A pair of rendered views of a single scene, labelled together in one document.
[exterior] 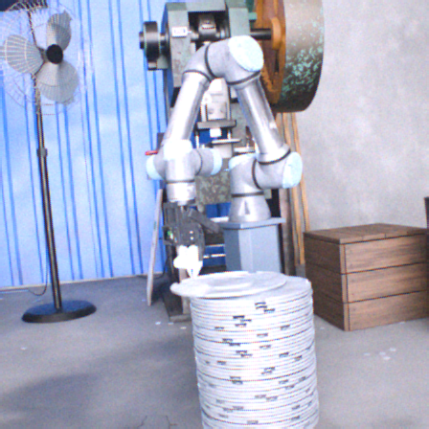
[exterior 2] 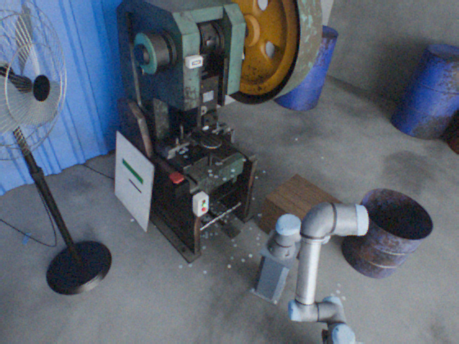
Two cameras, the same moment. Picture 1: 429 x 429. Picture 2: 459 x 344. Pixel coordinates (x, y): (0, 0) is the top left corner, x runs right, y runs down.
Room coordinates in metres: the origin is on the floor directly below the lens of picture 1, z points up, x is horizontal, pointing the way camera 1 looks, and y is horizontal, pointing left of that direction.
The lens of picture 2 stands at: (1.38, 0.74, 1.86)
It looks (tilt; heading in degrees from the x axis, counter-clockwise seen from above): 41 degrees down; 322
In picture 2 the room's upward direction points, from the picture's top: 6 degrees clockwise
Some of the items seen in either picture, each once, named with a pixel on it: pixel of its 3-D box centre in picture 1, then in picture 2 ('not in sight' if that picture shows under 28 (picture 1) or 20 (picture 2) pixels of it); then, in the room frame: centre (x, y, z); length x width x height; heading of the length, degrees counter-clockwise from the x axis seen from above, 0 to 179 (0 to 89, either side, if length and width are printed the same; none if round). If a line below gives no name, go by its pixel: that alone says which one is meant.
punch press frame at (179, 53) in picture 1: (211, 138); (184, 115); (2.87, -0.02, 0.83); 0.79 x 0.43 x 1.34; 9
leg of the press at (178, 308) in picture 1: (166, 215); (153, 176); (2.83, 0.24, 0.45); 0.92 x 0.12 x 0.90; 9
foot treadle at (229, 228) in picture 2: not in sight; (209, 211); (2.60, -0.06, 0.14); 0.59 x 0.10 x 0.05; 9
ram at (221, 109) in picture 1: (212, 92); (202, 97); (2.69, -0.05, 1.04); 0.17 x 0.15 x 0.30; 9
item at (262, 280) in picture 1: (228, 282); not in sight; (1.35, -0.02, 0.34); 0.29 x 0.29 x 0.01
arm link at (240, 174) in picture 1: (247, 172); (288, 228); (1.95, -0.13, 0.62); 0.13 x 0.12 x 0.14; 54
